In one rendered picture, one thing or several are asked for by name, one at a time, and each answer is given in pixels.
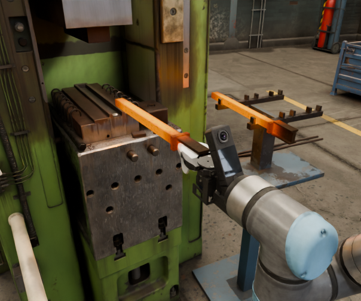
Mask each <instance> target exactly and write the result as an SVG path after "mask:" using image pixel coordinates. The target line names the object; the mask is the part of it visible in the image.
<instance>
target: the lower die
mask: <svg viewBox="0 0 361 301"><path fill-rule="evenodd" d="M82 84H86V85H88V86H89V87H90V88H91V89H93V90H94V91H95V92H96V93H98V94H99V95H101V96H102V97H103V98H104V99H106V100H107V101H108V102H110V103H111V104H112V105H114V106H115V107H116V108H118V107H117V106H116V105H115V99H119V97H117V96H116V98H115V97H114V94H113V93H112V94H110V91H106V88H103V89H102V86H101V85H100V84H98V83H94V84H87V83H81V84H74V87H69V88H62V91H61V92H62V93H63V94H64V95H65V96H66V97H67V98H68V99H69V100H70V101H71V102H72V103H73V104H74V105H75V106H76V107H77V108H78V109H79V110H80V111H81V113H82V116H80V115H79V112H78V111H77V112H76V111H73V112H72V120H73V124H74V129H75V131H76V132H77V134H78V135H79V136H80V138H82V140H83V141H84V142H85V144H88V143H93V142H98V141H101V140H106V139H110V138H113V137H118V136H123V135H126V134H131V132H132V131H139V121H137V120H135V119H134V118H133V117H131V116H130V115H128V114H127V113H125V112H124V111H123V110H121V109H120V108H118V109H119V110H120V111H121V112H122V116H119V117H115V118H113V115H112V113H110V111H108V110H107V109H106V108H105V107H103V106H102V105H101V104H100V103H99V102H97V101H96V100H95V99H94V98H92V97H91V96H90V95H89V94H87V93H86V92H85V91H84V90H83V89H82V88H80V87H79V86H78V85H82ZM69 105H71V104H69V103H67V104H65V112H66V108H67V107H68V106H69ZM72 109H73V108H72V107H70V108H69V109H68V113H69V120H70V124H71V119H70V111H71V110H72ZM74 109H75V108H74ZM66 119H67V120H68V118H67V114H66ZM107 135H109V137H107Z"/></svg>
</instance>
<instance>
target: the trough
mask: <svg viewBox="0 0 361 301"><path fill-rule="evenodd" d="M78 86H79V87H80V88H82V89H83V90H84V91H85V92H86V93H87V94H89V95H90V96H91V97H92V98H94V99H95V100H96V101H97V102H99V103H100V104H101V105H102V106H103V107H104V108H106V109H107V110H108V111H110V113H112V114H113V113H117V114H118V115H115V116H113V118H115V117H119V116H122V112H121V111H120V110H119V109H118V108H116V107H115V106H114V105H112V104H111V103H110V102H108V101H107V100H106V99H104V98H103V97H102V96H101V95H99V94H98V93H96V92H95V91H94V90H93V89H91V88H90V87H89V86H88V85H86V84H82V85H78Z"/></svg>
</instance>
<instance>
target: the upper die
mask: <svg viewBox="0 0 361 301"><path fill-rule="evenodd" d="M33 1H34V4H35V11H36V16H37V17H39V18H41V19H43V20H46V21H48V22H51V23H54V24H56V25H58V26H61V27H64V28H66V29H72V28H82V27H101V26H119V25H129V24H133V22H132V12H131V0H33Z"/></svg>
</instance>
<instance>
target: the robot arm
mask: <svg viewBox="0 0 361 301"><path fill-rule="evenodd" d="M204 135H205V137H206V141H207V144H205V143H201V142H199V143H201V144H202V145H204V146H205V147H207V148H209V151H210V152H208V153H206V156H202V157H200V155H199V154H197V153H195V152H194V151H192V150H191V149H189V148H188V147H186V146H185V145H183V144H182V143H178V152H179V155H180V158H181V164H182V170H183V172H184V173H185V174H188V172H189V170H192V171H197V175H196V185H195V184H194V183H193V184H192V192H193V194H194V195H195V196H196V197H198V198H199V199H200V200H201V201H202V202H203V203H205V204H206V205H209V204H213V203H214V204H215V205H216V206H218V207H219V208H220V209H221V210H222V211H223V212H224V213H225V214H226V215H228V216H229V217H230V218H231V219H233V220H234V221H235V222H237V223H238V224H239V225H240V226H241V227H242V228H243V229H245V230H246V231H247V232H248V233H250V234H251V236H253V237H254V238H255V239H256V240H257V241H258V242H259V243H260V248H259V255H258V262H257V266H256V273H255V280H254V281H253V284H252V289H253V301H334V300H338V299H342V298H345V297H348V296H352V295H355V294H359V293H361V234H355V235H352V236H350V237H348V238H346V239H343V240H341V241H338V234H337V231H336V229H335V228H334V227H333V226H332V225H331V224H330V223H328V222H327V221H326V220H325V219H324V218H323V217H322V216H321V215H319V214H318V213H316V212H313V211H311V210H309V209H308V208H307V207H305V206H303V205H302V204H300V203H299V202H297V201H295V200H294V199H293V198H291V197H290V196H288V195H286V194H285V193H284V192H282V191H281V190H279V189H277V188H276V187H275V186H273V185H271V184H270V183H268V182H267V181H265V180H264V179H262V178H261V177H259V176H256V175H254V176H248V175H244V173H243V169H242V167H241V163H240V160H239V157H238V153H237V150H236V146H235V143H234V139H233V137H232V133H231V129H230V126H229V125H227V124H223V125H219V126H217V127H213V128H210V129H208V130H206V131H205V133H204ZM198 186H199V187H198ZM197 189H198V190H199V192H200V193H201V194H203V199H202V198H201V197H200V196H199V195H198V194H197ZM209 197H212V199H211V201H209Z"/></svg>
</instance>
